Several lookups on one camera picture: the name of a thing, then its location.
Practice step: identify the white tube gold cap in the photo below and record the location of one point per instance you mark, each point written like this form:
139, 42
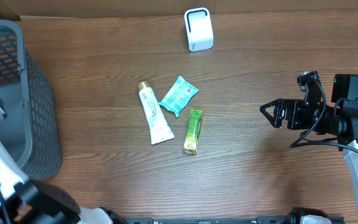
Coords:
158, 126

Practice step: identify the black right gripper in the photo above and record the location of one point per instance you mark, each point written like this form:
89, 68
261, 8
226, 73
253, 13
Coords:
294, 107

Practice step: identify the teal wet wipes pack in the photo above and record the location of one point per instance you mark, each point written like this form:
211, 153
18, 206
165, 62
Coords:
178, 96

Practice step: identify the green tea carton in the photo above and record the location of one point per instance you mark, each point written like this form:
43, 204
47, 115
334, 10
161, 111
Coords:
193, 131

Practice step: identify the grey plastic basket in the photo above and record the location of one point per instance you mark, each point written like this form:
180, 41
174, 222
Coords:
29, 133

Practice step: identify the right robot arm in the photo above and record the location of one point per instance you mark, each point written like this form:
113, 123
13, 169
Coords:
345, 103

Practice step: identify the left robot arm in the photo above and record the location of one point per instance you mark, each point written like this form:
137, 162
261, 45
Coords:
23, 200

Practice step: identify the white barcode scanner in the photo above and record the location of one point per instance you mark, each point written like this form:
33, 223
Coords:
199, 29

